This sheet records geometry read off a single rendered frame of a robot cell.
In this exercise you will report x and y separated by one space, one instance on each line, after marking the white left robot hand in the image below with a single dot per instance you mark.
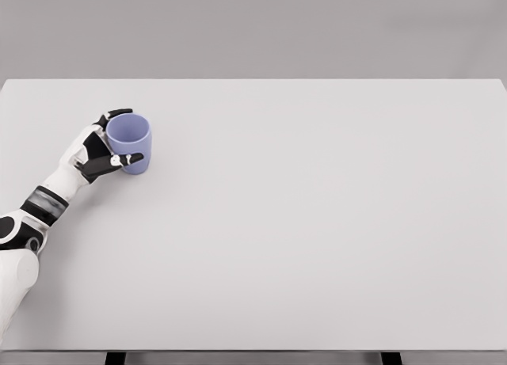
78 150

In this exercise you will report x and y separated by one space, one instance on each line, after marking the lavender blue cup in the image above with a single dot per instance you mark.
132 141

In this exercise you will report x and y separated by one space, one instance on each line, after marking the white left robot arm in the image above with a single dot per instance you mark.
24 238

